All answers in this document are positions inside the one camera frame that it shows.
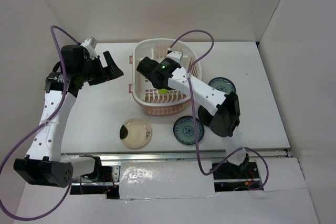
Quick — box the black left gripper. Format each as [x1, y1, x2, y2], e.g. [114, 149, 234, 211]
[78, 51, 123, 86]

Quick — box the green plastic plate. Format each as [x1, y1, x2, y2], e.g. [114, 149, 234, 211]
[158, 89, 168, 94]

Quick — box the cream translucent plate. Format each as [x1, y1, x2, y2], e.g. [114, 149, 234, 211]
[119, 118, 152, 149]

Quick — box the small blue floral plate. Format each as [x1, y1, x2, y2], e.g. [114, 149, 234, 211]
[173, 115, 205, 146]

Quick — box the black glossy plate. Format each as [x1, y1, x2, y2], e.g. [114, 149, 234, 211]
[197, 105, 213, 127]

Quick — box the large blue floral plate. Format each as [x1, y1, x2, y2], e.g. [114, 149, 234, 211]
[208, 77, 236, 94]

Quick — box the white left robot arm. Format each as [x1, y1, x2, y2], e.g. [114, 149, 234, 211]
[13, 45, 123, 188]

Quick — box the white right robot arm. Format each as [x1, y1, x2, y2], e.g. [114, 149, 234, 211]
[136, 57, 247, 178]

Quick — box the pink and white dish rack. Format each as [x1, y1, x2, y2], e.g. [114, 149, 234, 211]
[129, 38, 198, 116]

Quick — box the white cover sheet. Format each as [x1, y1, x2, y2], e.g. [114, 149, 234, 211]
[119, 161, 215, 199]

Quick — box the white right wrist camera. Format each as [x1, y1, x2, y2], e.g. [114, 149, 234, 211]
[166, 48, 183, 65]

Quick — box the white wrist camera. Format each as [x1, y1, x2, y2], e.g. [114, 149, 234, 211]
[80, 37, 97, 56]
[166, 48, 183, 65]

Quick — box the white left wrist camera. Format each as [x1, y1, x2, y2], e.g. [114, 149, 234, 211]
[80, 37, 97, 56]

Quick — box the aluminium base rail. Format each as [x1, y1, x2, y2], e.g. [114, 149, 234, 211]
[70, 152, 295, 200]

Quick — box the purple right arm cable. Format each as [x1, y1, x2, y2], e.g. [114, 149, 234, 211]
[167, 30, 269, 191]

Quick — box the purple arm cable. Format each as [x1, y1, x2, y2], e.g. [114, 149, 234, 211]
[167, 30, 269, 191]
[0, 25, 85, 221]

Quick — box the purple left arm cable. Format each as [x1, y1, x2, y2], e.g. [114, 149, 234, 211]
[0, 25, 85, 221]

